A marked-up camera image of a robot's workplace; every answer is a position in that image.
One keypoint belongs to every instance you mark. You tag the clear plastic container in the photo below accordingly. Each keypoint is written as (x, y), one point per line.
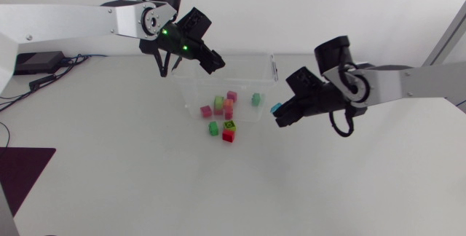
(247, 79)

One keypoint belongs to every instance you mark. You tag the orange toy brick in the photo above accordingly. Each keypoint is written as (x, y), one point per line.
(228, 103)

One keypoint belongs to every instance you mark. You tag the lime green toy brick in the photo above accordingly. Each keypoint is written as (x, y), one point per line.
(229, 125)
(218, 102)

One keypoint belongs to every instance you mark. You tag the dark mat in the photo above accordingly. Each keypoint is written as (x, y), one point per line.
(22, 170)

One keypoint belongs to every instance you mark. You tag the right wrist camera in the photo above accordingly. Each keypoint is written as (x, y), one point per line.
(302, 81)

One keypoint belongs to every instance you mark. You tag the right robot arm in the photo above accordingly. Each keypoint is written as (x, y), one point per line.
(418, 81)

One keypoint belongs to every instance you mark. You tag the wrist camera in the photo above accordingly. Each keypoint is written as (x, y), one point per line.
(302, 81)
(194, 23)

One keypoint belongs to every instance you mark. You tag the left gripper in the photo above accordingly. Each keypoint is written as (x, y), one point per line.
(174, 41)

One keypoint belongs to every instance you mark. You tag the red toy brick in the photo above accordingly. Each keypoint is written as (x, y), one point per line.
(228, 136)

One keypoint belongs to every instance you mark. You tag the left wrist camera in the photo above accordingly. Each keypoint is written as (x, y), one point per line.
(194, 23)

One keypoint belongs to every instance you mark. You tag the pink toy brick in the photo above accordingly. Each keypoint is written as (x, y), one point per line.
(218, 112)
(206, 111)
(228, 114)
(232, 96)

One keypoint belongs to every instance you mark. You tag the black power brick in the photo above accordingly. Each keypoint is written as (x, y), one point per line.
(38, 62)

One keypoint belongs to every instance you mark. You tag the blue toy brick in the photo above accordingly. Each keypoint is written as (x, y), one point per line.
(275, 108)

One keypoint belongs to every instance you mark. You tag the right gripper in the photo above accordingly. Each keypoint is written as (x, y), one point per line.
(324, 101)

